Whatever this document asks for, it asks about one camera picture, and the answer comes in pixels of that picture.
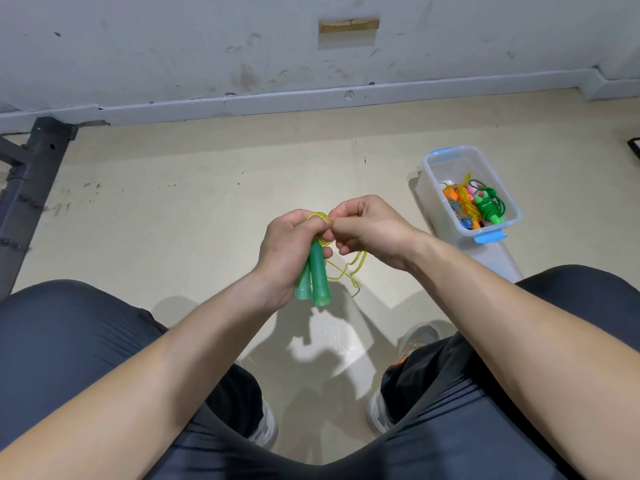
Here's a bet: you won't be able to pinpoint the person's left forearm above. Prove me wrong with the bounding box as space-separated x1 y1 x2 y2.
0 269 286 480

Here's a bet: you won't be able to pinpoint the person's right hand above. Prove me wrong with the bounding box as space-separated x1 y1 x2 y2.
327 195 432 275

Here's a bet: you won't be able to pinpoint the green-handled dark green jump rope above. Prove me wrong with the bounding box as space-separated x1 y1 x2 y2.
471 183 509 227

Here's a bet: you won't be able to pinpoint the grey right shoe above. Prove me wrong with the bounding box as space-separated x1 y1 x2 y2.
367 323 442 435

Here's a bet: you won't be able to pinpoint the person's right forearm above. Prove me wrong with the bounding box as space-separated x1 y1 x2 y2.
408 233 640 480

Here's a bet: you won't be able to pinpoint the grey left shoe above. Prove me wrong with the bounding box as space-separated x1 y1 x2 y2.
250 399 280 449

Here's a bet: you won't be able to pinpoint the clear storage box blue latches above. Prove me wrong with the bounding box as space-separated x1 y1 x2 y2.
420 145 524 246

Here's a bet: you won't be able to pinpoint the small wooden wall block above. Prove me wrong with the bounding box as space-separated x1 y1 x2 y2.
318 17 382 36

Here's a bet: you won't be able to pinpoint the grey shoe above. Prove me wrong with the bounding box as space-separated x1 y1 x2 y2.
367 323 442 435
250 399 280 449

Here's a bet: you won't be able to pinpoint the black shorts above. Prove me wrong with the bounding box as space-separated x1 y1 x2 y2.
0 265 640 480

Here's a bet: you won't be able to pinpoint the orange handled yellow skipping rope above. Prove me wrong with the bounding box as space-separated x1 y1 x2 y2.
442 173 482 232

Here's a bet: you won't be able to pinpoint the clear plastic box lid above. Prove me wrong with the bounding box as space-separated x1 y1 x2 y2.
468 239 525 285

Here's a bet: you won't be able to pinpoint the black metal rack frame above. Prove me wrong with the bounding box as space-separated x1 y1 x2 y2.
0 117 78 297

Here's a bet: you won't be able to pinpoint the person's left hand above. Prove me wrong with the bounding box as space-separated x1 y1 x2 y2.
254 209 337 307

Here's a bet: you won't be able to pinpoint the yellow rope with green handles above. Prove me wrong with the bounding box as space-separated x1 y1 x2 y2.
293 209 370 309

